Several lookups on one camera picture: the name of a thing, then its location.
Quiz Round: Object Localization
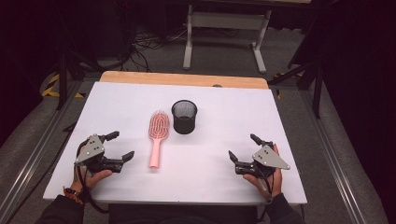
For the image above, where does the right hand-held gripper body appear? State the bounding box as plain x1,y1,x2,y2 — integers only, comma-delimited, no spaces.
234,141,291,179

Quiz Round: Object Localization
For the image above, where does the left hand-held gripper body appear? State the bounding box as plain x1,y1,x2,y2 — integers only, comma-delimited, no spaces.
74,133,123,174

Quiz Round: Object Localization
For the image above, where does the pink hairbrush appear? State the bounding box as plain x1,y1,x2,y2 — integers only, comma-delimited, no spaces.
148,110,171,170

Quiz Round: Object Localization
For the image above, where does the black mesh cup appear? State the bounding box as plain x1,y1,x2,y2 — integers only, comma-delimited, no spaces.
171,99,198,135

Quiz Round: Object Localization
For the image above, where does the person's right hand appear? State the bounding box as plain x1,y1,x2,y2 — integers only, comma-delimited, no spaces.
243,143,284,202

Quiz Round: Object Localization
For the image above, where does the person's left hand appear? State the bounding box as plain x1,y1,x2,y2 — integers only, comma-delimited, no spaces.
70,146,113,193

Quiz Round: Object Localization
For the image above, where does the white board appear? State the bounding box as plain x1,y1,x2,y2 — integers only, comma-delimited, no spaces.
42,81,308,205

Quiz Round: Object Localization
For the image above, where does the yellow and black floor tape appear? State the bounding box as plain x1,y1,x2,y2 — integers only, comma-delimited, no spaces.
41,73,86,99

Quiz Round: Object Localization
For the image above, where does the black metal stand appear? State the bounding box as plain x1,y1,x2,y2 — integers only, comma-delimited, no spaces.
268,59,325,119
55,50,106,111

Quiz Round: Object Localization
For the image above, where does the person's lap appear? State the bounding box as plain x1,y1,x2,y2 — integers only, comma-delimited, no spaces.
107,203,260,224

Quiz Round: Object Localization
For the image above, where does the wooden table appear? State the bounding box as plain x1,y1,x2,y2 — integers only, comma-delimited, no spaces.
99,70,270,91

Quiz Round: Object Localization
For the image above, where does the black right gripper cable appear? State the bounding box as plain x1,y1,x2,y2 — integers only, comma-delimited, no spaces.
257,173,276,203

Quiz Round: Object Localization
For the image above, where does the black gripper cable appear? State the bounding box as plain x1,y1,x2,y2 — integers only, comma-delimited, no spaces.
257,173,276,203
74,164,110,215

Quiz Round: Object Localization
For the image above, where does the orange beaded bracelet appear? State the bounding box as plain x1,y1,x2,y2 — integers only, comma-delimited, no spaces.
63,186,86,205

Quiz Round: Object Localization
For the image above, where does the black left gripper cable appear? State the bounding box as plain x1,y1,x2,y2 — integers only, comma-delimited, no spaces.
74,164,110,215

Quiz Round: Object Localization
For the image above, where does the aluminium rail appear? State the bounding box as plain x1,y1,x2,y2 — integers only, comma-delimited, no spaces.
0,81,82,220
299,90,371,224

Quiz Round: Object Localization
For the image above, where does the tangle of black floor cables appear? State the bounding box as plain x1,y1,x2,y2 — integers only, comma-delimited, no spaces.
124,26,188,73

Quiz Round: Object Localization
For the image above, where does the grey metal table frame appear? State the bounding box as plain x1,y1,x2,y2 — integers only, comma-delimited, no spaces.
182,3,273,75

